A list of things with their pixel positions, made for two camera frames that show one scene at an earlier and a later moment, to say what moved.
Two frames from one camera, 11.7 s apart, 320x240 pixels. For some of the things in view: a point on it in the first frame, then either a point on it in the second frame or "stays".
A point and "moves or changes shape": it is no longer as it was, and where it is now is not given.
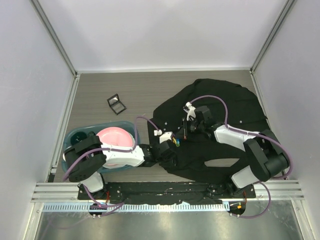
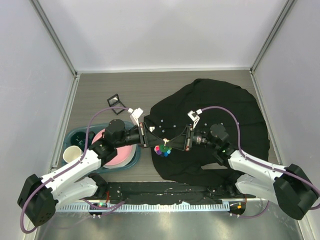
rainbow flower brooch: x=176 y=141 moves or changes shape
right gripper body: x=193 y=126 → x=190 y=141
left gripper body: x=167 y=162 → x=141 y=135
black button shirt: x=229 y=105 moves or changes shape
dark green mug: x=78 y=137 stays
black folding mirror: x=116 y=106 stays
